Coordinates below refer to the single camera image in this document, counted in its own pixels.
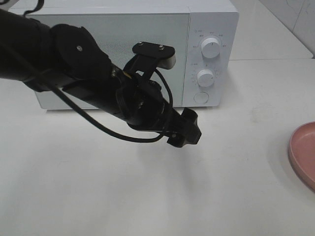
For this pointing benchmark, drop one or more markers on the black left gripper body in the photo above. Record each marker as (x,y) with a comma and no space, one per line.
(139,101)

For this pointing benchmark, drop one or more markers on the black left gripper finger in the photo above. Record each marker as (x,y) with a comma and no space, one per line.
(183,134)
(190,115)

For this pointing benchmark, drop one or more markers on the round white door button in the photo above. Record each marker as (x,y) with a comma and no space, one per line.
(201,98)

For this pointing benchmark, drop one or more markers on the white microwave knob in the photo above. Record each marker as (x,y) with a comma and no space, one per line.
(205,78)
(210,47)

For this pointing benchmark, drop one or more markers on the pink round plate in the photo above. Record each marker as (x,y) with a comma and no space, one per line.
(301,153)

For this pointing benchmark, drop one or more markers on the white microwave door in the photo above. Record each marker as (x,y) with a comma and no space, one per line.
(117,34)

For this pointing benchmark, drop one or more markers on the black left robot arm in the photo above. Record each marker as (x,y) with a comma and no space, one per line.
(67,61)

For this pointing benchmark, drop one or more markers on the white microwave oven body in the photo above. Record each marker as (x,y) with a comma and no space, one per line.
(217,18)

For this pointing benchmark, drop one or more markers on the left black silver wrist camera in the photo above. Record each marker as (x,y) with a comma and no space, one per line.
(165,55)

